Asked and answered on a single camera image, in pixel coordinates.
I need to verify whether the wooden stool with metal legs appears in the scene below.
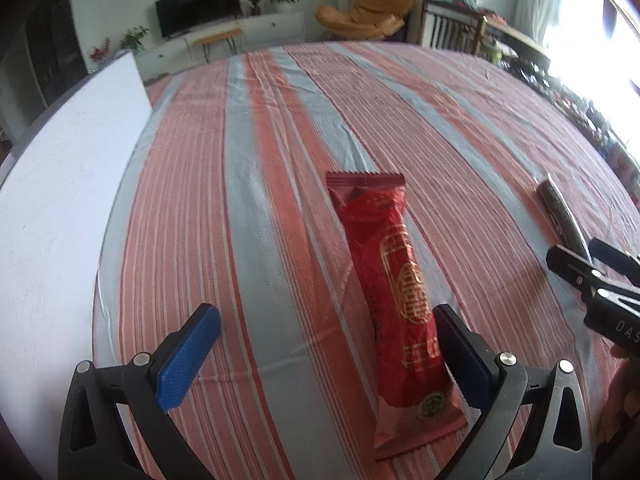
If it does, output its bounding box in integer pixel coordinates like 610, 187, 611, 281
192, 27, 246, 63

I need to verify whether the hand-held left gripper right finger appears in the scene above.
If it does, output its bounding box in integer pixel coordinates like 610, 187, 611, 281
431, 303, 594, 480

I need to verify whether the red snack packet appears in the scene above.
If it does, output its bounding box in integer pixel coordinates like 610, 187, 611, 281
326, 171, 470, 462

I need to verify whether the wooden slatted cabinet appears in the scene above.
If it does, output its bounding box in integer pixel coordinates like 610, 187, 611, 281
421, 0, 551, 68

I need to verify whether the dark display cabinet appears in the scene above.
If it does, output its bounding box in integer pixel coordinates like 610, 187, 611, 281
25, 0, 88, 106

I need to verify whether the striped pink grey bed sheet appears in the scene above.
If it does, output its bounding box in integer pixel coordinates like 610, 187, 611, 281
92, 41, 640, 480

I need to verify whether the white TV cabinet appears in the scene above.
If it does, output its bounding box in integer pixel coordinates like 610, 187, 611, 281
135, 10, 306, 81

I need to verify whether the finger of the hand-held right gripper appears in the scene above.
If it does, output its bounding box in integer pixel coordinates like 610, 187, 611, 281
546, 245, 608, 301
589, 238, 640, 286

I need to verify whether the silver stick packet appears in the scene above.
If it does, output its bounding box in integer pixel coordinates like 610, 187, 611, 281
536, 172, 593, 263

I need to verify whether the person's right hand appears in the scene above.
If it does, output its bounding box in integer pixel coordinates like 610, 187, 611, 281
597, 346, 640, 443

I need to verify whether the red flower arrangement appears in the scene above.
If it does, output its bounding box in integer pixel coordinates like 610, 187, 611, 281
88, 38, 112, 65

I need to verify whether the black television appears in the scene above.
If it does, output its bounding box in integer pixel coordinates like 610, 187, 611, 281
155, 0, 243, 40

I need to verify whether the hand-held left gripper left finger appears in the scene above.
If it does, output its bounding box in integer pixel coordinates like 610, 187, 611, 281
57, 303, 222, 480

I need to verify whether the orange lounge chair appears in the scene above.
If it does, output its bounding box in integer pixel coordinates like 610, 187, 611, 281
315, 0, 416, 42

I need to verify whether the white sheer curtain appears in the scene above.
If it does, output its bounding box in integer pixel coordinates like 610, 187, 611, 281
515, 0, 568, 41

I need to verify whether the white bed board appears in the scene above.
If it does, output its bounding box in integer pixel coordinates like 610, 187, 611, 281
0, 51, 153, 436

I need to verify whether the green plant in glass vase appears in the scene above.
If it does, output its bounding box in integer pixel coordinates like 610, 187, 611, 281
119, 26, 150, 56

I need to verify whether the window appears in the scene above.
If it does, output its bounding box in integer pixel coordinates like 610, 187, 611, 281
542, 0, 640, 161

